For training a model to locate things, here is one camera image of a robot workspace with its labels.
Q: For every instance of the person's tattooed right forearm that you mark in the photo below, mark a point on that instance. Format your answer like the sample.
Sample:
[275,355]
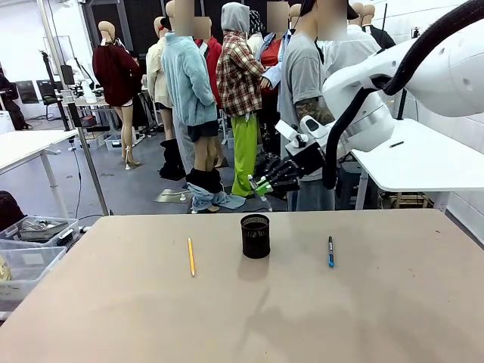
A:
[312,109]

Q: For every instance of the black mesh pen holder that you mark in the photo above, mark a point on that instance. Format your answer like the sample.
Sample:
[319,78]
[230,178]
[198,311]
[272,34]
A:
[255,242]

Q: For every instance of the blue and black pen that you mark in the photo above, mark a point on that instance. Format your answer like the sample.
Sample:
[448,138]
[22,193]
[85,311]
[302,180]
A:
[330,251]

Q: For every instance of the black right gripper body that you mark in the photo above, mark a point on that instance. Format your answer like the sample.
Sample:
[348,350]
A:
[307,159]

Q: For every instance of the silver metal pole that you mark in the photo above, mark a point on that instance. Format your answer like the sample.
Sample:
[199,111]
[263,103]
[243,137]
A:
[85,143]

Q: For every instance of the mannequin in white shirt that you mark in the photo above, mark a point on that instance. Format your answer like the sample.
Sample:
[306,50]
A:
[353,43]

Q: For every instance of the black tripod stand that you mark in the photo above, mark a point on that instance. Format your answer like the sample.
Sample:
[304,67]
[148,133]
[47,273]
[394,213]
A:
[402,104]

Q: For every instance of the black marker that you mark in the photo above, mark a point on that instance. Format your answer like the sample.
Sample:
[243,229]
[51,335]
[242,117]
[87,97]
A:
[397,144]

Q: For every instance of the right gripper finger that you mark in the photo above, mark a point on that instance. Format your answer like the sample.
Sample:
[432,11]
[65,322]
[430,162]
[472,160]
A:
[285,185]
[274,169]

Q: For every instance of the mannequin in red jacket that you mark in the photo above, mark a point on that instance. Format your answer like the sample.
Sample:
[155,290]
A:
[213,56]

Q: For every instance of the mannequin in plaid shirt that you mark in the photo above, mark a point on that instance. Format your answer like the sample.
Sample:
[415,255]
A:
[240,87]

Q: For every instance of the large white side table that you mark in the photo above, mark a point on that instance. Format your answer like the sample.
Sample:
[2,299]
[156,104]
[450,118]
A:
[419,159]

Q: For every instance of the grey floor storage bin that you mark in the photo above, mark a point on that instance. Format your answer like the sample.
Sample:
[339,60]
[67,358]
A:
[112,142]

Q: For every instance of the mannequin in red-blue shirt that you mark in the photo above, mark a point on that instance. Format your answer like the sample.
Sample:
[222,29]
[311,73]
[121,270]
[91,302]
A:
[271,56]

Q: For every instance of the white desk with legs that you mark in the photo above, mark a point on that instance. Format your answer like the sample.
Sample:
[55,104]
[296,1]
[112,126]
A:
[26,141]

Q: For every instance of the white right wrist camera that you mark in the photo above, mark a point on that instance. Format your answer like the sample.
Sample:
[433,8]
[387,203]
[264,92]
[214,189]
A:
[286,131]

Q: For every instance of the clear bin with clutter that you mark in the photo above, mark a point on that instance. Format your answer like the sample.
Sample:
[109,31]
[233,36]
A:
[38,228]

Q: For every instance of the long yellow pencil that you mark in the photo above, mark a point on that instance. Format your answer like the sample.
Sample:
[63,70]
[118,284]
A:
[191,256]

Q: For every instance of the black trousers on stand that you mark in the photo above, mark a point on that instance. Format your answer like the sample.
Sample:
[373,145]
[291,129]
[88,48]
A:
[172,160]

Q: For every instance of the mannequin in maroon sweater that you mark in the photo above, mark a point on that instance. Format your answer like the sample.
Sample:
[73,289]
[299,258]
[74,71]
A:
[113,75]

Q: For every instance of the mannequin in black suit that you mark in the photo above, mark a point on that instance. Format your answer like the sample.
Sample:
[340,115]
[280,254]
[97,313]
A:
[382,36]

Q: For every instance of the dark maroon bag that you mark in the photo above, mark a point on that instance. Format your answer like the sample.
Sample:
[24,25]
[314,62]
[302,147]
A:
[8,210]

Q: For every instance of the clear empty plastic bin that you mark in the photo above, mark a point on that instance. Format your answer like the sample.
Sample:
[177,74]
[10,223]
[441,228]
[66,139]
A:
[26,264]

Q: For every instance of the mannequin in cream jacket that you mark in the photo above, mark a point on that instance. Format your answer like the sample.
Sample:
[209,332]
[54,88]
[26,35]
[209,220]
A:
[156,75]

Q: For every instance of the person in grey T-shirt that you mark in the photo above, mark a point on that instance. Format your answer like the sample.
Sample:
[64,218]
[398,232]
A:
[300,72]

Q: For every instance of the person in black clothes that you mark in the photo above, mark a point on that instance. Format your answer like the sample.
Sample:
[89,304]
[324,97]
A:
[9,102]

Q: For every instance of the black office chair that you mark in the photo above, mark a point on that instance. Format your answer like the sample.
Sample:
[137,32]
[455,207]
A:
[48,94]

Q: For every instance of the mannequin in light-blue fleece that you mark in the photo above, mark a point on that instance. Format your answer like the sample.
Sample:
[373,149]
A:
[187,83]

